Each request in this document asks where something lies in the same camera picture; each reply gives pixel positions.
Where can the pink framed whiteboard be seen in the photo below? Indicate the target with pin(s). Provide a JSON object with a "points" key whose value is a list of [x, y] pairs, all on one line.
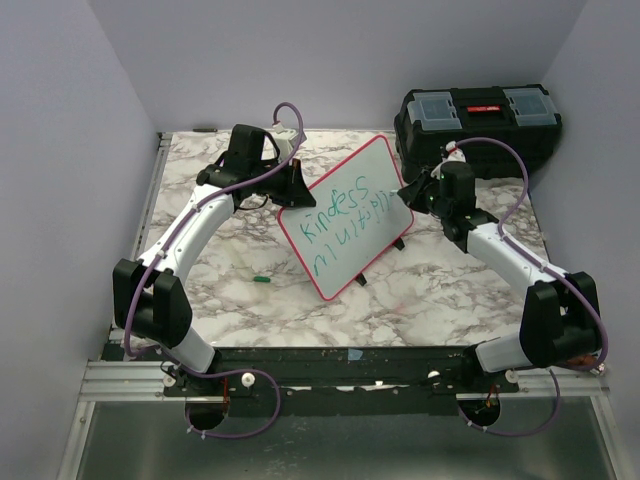
{"points": [[355, 219]]}

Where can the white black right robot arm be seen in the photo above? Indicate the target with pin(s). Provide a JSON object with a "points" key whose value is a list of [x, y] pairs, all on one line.
{"points": [[560, 319]]}

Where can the black plastic toolbox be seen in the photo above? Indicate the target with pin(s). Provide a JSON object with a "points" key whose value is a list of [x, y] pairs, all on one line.
{"points": [[523, 117]]}

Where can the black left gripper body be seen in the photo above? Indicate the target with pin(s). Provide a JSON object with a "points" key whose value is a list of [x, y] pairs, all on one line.
{"points": [[277, 183]]}

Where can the blue tape piece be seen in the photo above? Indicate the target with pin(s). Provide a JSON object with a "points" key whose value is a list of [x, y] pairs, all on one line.
{"points": [[354, 354]]}

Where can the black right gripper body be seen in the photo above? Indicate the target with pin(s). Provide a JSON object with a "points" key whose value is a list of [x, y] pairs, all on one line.
{"points": [[431, 202]]}

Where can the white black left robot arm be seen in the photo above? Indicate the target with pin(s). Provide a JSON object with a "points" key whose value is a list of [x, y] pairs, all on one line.
{"points": [[150, 301]]}

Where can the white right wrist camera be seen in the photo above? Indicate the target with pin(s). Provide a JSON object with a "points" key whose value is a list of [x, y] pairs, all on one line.
{"points": [[454, 153]]}

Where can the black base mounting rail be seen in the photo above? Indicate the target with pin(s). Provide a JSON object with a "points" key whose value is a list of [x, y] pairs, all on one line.
{"points": [[321, 382]]}

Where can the aluminium frame extrusion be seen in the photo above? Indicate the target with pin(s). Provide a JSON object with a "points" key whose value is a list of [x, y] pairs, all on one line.
{"points": [[120, 380]]}

